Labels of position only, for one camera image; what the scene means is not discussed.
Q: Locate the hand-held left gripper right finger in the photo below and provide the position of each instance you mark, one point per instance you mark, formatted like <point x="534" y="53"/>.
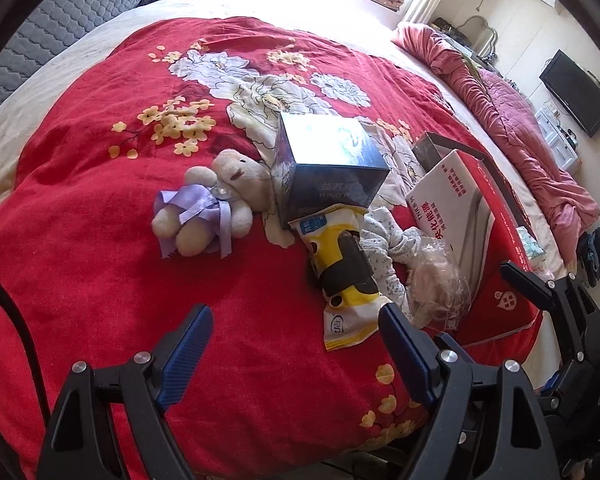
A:
<point x="405" y="355"/>

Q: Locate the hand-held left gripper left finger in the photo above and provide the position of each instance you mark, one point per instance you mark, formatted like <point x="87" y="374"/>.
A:
<point x="187" y="355"/>

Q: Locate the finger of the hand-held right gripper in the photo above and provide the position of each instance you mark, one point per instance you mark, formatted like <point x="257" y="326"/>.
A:
<point x="450" y="344"/>
<point x="525" y="282"/>

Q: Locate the tissue pack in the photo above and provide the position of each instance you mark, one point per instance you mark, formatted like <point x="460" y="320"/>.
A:
<point x="530" y="250"/>

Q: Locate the red carton box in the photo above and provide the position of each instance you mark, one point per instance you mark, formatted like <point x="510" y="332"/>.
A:
<point x="460" y="200"/>

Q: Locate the clear plastic bag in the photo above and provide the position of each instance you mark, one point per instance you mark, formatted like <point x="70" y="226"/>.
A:
<point x="440" y="280"/>

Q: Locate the black bag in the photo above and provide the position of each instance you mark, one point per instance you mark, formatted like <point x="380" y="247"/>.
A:
<point x="597" y="257"/>

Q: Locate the white floral baby garment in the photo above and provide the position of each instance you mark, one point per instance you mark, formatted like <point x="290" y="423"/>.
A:
<point x="380" y="255"/>

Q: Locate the red floral blanket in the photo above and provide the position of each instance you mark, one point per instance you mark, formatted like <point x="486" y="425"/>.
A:
<point x="105" y="260"/>

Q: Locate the yellow and white package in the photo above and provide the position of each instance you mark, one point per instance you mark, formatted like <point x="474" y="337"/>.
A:
<point x="330" y="245"/>

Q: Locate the white plastic drawer cabinet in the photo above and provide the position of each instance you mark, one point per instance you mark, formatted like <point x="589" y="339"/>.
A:
<point x="560" y="137"/>

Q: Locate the pink quilt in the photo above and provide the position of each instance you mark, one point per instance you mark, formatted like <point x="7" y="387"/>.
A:
<point x="510" y="115"/>

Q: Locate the teddy bear with purple ribbon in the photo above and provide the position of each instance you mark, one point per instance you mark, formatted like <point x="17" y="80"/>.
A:
<point x="240" y="175"/>

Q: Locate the black television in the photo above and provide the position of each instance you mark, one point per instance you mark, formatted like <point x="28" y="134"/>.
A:
<point x="577" y="92"/>

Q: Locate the dark blue box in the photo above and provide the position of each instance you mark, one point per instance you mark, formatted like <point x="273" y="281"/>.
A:
<point x="330" y="140"/>

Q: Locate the metal rack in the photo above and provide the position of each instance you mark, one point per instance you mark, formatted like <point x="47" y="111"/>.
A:
<point x="472" y="35"/>

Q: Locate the cream bed sheet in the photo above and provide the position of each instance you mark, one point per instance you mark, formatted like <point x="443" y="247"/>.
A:
<point x="55" y="85"/>

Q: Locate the grey quilted headboard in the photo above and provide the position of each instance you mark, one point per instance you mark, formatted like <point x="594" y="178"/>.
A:
<point x="55" y="15"/>

